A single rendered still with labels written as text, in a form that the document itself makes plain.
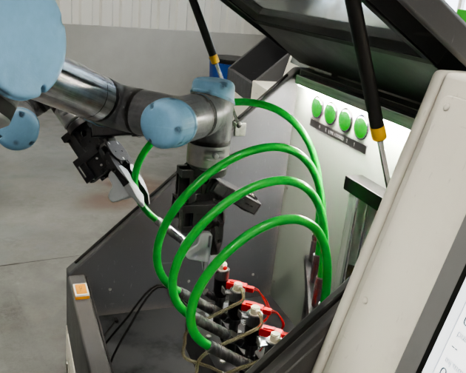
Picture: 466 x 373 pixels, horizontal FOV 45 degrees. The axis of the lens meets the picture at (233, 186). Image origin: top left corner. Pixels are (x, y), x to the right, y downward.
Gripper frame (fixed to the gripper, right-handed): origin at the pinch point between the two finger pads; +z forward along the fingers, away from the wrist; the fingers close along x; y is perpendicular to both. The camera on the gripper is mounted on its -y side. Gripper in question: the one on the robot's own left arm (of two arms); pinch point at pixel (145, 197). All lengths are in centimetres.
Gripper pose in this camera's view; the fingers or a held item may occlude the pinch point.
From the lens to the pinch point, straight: 114.2
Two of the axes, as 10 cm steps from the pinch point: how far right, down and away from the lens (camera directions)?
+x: -2.2, 0.8, -9.7
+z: 5.6, 8.3, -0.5
